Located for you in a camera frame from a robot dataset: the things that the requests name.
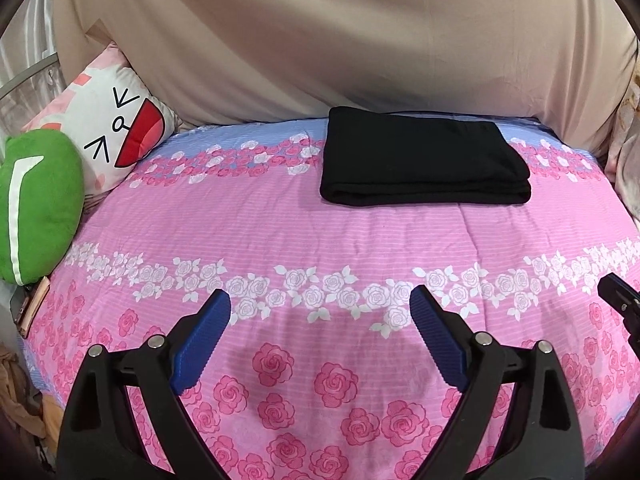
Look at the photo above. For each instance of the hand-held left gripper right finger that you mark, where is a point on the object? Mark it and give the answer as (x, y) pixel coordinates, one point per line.
(440, 340)

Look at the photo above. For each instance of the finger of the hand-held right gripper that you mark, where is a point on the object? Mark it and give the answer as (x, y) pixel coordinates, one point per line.
(625, 297)

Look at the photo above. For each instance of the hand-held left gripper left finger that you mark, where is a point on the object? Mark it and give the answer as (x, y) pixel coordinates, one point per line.
(200, 345)

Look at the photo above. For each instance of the black pants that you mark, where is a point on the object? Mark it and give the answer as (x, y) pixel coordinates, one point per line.
(425, 160)

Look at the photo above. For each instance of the pink floral bed sheet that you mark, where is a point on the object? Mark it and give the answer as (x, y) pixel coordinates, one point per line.
(300, 240)

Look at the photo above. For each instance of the pale floral cloth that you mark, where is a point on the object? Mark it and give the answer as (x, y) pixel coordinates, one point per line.
(627, 135)

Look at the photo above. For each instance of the rose gold phone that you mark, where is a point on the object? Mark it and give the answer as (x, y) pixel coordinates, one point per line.
(35, 305)

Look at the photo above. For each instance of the small black device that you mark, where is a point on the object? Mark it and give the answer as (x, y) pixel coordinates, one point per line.
(19, 307)

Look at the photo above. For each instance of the brown crumpled cloth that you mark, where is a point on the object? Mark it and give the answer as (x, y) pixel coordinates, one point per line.
(20, 400)

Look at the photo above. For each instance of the green plush pillow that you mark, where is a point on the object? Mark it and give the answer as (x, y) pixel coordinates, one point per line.
(40, 210)

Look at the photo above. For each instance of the white cartoon face pillow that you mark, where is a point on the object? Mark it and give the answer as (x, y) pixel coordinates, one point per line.
(107, 110)

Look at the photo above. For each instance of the beige draped cloth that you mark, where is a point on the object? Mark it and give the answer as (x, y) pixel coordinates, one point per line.
(325, 35)

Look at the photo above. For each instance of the white sheer curtain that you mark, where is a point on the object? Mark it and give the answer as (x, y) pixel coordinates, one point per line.
(30, 60)

